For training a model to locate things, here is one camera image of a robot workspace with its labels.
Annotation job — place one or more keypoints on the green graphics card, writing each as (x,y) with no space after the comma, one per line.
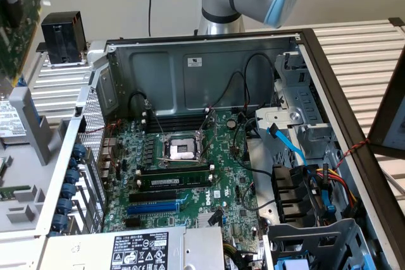
(28,14)

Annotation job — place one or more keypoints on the metal socket cover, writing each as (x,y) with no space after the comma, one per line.
(207,131)

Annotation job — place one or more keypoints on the silver coin battery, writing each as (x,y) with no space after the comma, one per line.
(232,123)

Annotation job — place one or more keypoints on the CPU socket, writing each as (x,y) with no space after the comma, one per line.
(182,150)

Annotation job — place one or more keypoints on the thin metal locking lever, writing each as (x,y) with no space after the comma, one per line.
(155,118)

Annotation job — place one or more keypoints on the open metal PC case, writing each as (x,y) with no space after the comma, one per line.
(158,86)

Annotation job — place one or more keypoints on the green motherboard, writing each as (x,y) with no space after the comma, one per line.
(228,169)

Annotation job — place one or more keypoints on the RAM stick in motherboard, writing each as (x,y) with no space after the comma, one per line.
(177,182)

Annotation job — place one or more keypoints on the long black expansion slot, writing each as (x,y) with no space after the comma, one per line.
(152,196)

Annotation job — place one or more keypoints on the silver chipset heatsink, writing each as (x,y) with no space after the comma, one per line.
(202,219)

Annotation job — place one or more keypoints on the metal drive cage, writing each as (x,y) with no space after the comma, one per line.
(303,102)

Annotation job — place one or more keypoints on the blue expansion slot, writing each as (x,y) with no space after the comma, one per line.
(152,208)

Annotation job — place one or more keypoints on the black plastic fan shroud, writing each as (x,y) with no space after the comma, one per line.
(286,187)

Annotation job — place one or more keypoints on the silver USB port block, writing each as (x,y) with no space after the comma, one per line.
(107,177)

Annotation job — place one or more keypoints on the short black expansion slot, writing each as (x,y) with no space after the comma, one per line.
(133,222)

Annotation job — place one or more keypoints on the blue slot retainer clip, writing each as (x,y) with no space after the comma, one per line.
(64,206)
(72,175)
(68,191)
(73,163)
(60,223)
(79,150)

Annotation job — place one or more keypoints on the black plastic box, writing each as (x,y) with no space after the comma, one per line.
(61,36)

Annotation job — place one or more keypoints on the grey disk bay cage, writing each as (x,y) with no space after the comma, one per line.
(316,241)

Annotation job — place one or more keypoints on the grey parts rack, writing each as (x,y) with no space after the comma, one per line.
(28,118)

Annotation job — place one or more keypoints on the grey power supply unit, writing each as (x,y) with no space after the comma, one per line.
(79,248)

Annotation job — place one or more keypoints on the dark framed panel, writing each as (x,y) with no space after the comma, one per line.
(389,118)

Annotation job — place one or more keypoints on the hard disk with label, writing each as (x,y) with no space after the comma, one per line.
(11,121)

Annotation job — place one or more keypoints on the loose green RAM stick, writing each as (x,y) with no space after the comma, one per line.
(12,191)

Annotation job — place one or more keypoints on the CPU chip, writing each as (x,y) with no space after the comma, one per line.
(2,169)

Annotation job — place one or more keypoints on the black intrusion switch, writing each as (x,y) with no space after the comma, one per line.
(80,123)

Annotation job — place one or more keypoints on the blue disk bracket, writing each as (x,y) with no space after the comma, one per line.
(20,82)

